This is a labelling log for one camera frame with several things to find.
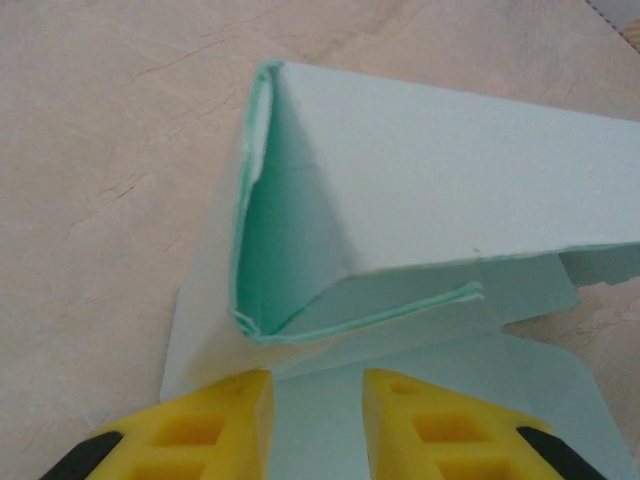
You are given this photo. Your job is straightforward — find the light blue paper box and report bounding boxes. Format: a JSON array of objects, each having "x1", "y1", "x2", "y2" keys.
[{"x1": 159, "y1": 59, "x2": 640, "y2": 480}]

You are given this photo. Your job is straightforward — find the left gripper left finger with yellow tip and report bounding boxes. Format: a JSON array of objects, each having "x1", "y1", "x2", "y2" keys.
[{"x1": 47, "y1": 368, "x2": 275, "y2": 480}]

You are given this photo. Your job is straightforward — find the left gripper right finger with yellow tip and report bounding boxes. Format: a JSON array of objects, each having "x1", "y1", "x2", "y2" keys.
[{"x1": 362, "y1": 367, "x2": 601, "y2": 480}]

